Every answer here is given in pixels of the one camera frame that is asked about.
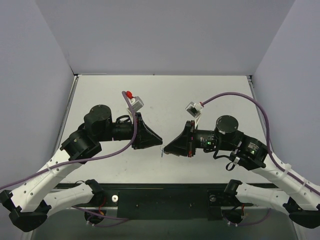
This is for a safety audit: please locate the blue key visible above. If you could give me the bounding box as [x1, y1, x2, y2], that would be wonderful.
[160, 145, 165, 158]

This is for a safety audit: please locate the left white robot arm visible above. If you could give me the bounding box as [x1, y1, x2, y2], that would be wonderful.
[0, 105, 163, 232]

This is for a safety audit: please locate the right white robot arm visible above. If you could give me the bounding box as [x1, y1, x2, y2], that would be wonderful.
[163, 115, 320, 229]

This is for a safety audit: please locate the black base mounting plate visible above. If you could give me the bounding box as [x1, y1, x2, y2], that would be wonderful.
[102, 183, 241, 221]

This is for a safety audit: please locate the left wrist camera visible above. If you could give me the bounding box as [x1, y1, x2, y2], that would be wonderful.
[128, 96, 144, 112]

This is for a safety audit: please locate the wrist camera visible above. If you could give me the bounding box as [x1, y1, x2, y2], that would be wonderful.
[128, 96, 144, 112]
[185, 102, 203, 128]

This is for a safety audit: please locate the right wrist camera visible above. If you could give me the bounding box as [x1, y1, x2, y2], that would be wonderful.
[185, 102, 203, 128]

